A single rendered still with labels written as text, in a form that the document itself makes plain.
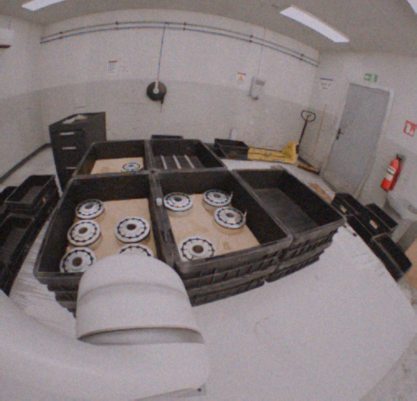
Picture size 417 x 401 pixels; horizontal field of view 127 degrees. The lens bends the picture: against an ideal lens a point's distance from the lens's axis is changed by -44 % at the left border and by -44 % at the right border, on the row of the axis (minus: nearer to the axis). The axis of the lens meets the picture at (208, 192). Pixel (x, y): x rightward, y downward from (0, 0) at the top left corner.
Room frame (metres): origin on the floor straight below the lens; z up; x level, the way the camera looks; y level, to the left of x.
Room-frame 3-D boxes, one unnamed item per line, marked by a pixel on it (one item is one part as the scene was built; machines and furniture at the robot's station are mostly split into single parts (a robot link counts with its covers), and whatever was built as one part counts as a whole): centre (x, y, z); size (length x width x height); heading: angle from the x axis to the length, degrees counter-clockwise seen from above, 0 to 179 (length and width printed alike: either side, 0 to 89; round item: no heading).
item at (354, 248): (0.57, -0.79, 0.70); 0.33 x 0.23 x 0.01; 15
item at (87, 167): (0.68, 0.42, 0.87); 0.40 x 0.30 x 0.11; 25
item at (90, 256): (0.19, 0.28, 0.86); 0.10 x 0.10 x 0.01
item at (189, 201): (0.51, 0.10, 0.86); 0.10 x 0.10 x 0.01
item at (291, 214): (0.57, -0.29, 0.87); 0.40 x 0.30 x 0.11; 25
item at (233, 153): (2.31, -0.19, 0.37); 0.40 x 0.30 x 0.45; 105
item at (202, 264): (0.44, -0.02, 0.92); 0.40 x 0.30 x 0.02; 25
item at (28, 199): (0.72, 1.30, 0.37); 0.40 x 0.30 x 0.45; 15
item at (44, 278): (0.32, 0.26, 0.92); 0.40 x 0.30 x 0.02; 25
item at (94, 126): (1.64, 1.50, 0.45); 0.60 x 0.45 x 0.90; 15
